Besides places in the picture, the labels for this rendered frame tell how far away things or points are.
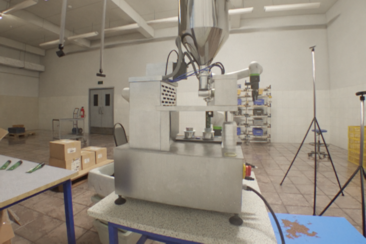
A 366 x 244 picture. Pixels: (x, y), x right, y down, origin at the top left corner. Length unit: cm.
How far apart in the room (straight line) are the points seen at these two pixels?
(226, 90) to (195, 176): 37
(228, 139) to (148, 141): 36
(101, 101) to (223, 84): 814
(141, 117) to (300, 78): 644
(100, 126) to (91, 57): 331
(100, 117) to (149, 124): 791
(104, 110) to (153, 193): 780
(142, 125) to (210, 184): 39
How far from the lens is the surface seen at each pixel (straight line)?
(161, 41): 748
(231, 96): 64
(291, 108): 674
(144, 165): 81
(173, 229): 77
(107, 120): 844
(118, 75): 811
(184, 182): 76
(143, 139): 82
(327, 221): 128
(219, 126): 190
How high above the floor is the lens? 121
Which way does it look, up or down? level
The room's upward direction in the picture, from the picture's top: straight up
